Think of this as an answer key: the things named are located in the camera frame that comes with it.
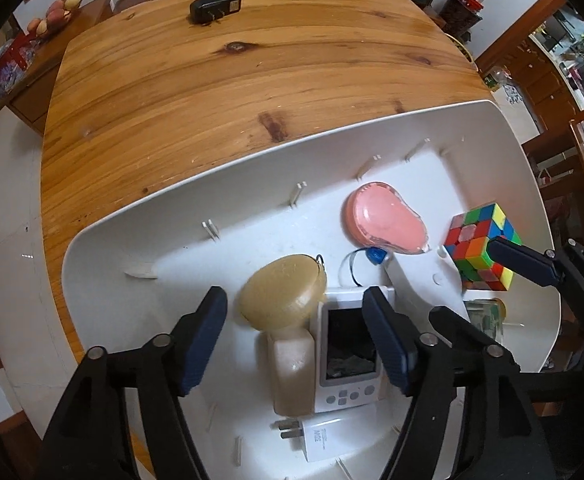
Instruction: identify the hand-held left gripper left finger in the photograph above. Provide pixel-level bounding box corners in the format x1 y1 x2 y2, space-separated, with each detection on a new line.
37 286 229 480

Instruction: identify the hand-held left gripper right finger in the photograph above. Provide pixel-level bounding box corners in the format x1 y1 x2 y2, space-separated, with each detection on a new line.
362 285 556 480

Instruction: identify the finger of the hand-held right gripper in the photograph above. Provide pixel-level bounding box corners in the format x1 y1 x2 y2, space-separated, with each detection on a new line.
486 236 584 332

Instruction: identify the colourful puzzle cube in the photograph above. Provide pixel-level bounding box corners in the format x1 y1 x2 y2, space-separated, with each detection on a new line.
442 201 523 292

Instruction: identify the small clear glass cup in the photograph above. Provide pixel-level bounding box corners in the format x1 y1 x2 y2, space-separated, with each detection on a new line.
465 298 507 344

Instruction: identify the beige block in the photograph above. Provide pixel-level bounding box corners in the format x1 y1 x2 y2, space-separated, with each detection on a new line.
266 327 318 416

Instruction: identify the white plastic tray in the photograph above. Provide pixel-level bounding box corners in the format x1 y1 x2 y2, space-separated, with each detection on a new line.
61 99 563 480

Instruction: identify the round gold compact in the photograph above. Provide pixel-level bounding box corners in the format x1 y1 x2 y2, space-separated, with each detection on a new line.
236 253 329 332

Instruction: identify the white plug charger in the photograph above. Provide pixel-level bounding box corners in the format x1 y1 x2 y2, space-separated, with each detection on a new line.
270 399 403 464

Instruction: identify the pink oval case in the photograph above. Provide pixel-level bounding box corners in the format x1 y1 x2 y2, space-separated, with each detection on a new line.
341 181 431 256

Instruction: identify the white handheld device with screen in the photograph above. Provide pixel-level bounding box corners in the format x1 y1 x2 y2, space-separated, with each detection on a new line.
309 247 395 414

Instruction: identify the wooden chair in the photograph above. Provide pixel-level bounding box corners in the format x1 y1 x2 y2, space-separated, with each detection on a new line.
520 119 584 418

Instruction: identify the clear jar with yellow rim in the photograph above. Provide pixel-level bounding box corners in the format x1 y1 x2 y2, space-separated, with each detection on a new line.
450 34 476 64

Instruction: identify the dark jar with red lid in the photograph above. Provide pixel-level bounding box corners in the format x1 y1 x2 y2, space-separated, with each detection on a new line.
441 0 485 37

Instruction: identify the wooden drawer cabinet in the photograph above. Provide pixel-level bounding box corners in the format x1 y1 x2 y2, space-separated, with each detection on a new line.
0 0 114 137

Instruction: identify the black plug charger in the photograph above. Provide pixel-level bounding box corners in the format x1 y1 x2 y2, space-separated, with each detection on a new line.
189 0 243 25

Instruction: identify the red floral tissue box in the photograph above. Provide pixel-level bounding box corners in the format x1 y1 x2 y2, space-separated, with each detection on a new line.
0 35 37 99

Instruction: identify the wicker fruit bowl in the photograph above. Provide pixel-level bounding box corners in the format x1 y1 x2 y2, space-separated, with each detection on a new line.
31 7 80 40

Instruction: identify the pile of peaches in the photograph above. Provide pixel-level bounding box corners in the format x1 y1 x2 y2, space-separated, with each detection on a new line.
26 0 84 36

